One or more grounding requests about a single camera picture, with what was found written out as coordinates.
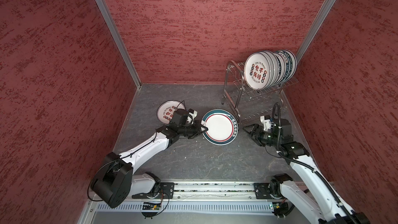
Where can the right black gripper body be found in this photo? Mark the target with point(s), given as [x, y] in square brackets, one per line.
[267, 137]

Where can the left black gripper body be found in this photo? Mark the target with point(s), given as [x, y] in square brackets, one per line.
[189, 129]

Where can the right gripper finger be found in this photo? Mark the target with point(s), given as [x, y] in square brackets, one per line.
[258, 141]
[251, 129]

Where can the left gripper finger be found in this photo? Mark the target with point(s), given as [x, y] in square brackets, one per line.
[203, 127]
[196, 133]

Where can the white plate green red rim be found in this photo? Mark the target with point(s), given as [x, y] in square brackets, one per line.
[222, 127]

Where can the chrome wire dish rack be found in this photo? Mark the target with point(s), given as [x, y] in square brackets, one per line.
[248, 104]

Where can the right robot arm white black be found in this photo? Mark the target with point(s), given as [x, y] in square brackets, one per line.
[322, 204]

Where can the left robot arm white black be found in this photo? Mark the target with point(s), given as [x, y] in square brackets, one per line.
[116, 178]

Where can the white plate red black characters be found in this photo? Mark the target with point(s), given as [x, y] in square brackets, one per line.
[257, 71]

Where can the right small circuit board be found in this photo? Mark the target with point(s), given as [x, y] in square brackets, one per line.
[280, 209]

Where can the small circuit board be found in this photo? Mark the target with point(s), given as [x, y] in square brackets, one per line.
[149, 206]
[280, 209]

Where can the patterned plate dark rim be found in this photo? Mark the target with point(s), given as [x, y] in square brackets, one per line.
[276, 65]

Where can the patterned plate green rim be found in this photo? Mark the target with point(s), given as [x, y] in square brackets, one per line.
[285, 66]

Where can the left small circuit board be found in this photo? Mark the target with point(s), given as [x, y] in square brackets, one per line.
[149, 206]

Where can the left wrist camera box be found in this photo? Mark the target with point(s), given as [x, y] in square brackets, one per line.
[183, 117]

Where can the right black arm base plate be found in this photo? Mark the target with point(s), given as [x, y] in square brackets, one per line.
[267, 190]

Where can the aluminium mounting rail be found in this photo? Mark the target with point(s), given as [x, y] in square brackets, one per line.
[197, 191]

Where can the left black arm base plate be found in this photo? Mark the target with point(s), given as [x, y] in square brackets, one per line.
[162, 189]

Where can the right aluminium corner post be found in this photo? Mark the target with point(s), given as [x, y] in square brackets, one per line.
[315, 26]

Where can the aluminium corner post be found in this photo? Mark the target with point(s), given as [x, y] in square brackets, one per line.
[119, 42]
[315, 26]

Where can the left aluminium corner post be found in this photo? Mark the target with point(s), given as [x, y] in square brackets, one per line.
[119, 42]

